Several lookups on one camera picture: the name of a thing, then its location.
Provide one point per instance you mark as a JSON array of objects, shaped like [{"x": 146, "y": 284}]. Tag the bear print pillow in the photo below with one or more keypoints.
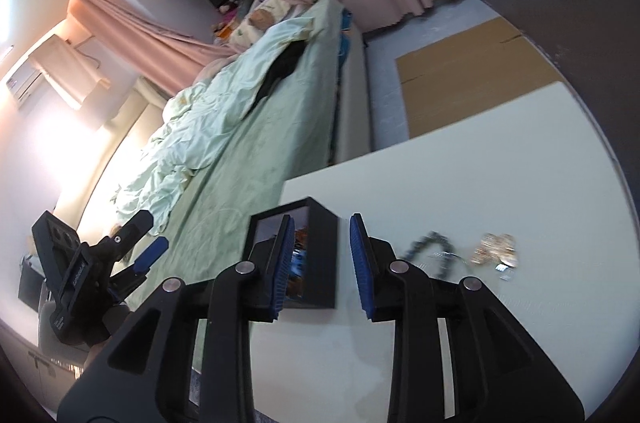
[{"x": 262, "y": 20}]

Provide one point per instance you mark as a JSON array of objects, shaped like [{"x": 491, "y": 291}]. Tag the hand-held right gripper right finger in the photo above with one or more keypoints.
[{"x": 360, "y": 263}]

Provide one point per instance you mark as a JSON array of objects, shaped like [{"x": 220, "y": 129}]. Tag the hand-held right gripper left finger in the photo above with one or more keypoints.
[{"x": 282, "y": 263}]

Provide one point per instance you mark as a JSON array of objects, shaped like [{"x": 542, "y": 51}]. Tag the pile of plush toys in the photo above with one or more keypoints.
[{"x": 225, "y": 25}]

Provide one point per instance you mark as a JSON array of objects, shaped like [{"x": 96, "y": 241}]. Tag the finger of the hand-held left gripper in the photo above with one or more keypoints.
[
  {"x": 152, "y": 253},
  {"x": 132, "y": 233}
]

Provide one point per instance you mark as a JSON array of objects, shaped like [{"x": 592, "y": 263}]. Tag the gold jewelry piece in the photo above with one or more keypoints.
[{"x": 492, "y": 248}]

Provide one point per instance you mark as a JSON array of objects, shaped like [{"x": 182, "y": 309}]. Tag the gathered pink curtain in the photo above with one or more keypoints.
[{"x": 135, "y": 33}]

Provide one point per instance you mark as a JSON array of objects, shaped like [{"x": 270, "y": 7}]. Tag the white air conditioner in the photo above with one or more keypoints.
[{"x": 55, "y": 73}]

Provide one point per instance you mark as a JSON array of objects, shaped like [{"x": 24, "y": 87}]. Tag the cream padded headboard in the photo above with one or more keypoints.
[{"x": 150, "y": 98}]

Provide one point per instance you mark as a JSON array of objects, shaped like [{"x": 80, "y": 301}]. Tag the black cloth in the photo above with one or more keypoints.
[{"x": 280, "y": 70}]

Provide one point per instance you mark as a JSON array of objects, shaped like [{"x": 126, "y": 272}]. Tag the dark box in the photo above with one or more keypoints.
[{"x": 31, "y": 280}]

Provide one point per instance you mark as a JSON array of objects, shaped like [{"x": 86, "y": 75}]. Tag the black jewelry box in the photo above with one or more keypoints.
[{"x": 322, "y": 263}]

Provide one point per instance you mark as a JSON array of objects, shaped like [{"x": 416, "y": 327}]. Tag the bed with green sheet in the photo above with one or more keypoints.
[{"x": 240, "y": 183}]

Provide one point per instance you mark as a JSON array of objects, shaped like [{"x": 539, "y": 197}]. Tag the flat cardboard sheet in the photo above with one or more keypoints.
[{"x": 475, "y": 78}]

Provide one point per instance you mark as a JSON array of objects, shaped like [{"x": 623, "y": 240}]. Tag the light green duvet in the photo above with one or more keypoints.
[{"x": 210, "y": 123}]

